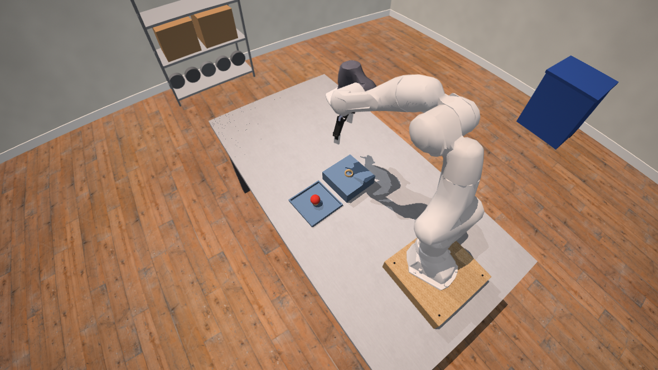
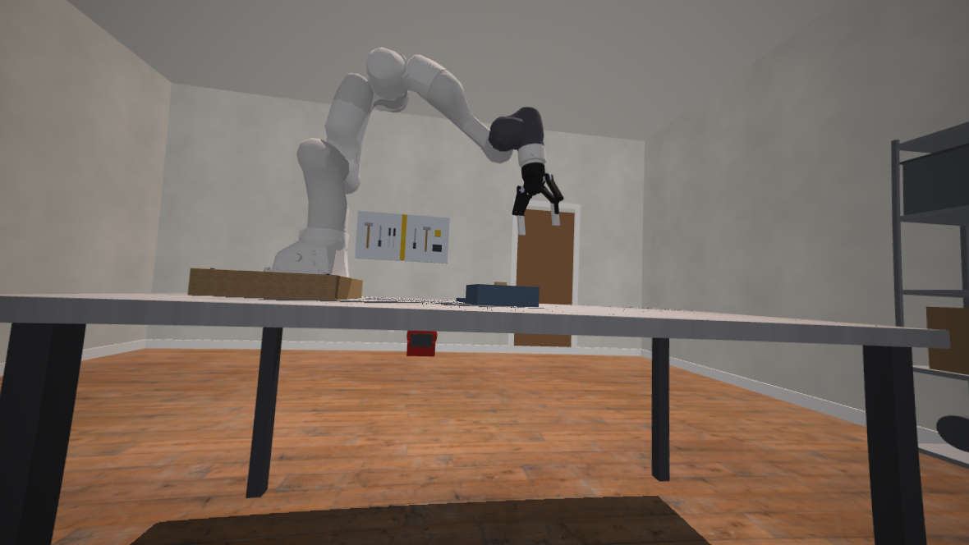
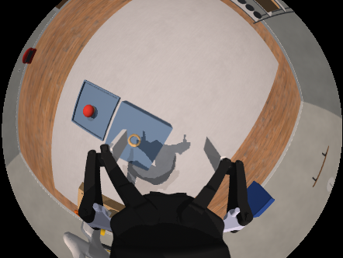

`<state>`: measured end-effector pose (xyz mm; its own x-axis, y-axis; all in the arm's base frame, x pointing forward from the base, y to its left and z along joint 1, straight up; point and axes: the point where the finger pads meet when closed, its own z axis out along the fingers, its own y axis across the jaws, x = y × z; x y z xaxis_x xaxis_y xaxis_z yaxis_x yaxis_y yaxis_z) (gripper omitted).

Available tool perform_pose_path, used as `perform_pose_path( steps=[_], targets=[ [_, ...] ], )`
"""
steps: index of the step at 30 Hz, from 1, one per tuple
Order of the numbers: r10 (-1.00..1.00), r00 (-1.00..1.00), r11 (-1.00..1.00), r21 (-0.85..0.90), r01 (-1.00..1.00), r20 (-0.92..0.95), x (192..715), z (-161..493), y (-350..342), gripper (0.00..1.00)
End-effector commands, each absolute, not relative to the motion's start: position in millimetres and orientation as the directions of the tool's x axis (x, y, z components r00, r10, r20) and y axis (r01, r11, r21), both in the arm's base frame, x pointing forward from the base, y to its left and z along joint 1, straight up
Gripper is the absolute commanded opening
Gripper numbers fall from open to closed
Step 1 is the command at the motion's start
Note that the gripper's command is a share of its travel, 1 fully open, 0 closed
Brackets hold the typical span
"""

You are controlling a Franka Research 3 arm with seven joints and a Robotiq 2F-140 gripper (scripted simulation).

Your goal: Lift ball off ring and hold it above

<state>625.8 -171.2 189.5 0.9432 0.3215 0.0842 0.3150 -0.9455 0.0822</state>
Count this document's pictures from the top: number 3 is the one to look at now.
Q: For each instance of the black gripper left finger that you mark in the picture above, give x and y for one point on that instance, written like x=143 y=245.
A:
x=91 y=209

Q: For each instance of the red ball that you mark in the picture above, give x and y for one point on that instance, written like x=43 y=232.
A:
x=88 y=110

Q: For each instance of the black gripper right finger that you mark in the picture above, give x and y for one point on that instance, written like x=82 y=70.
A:
x=238 y=210

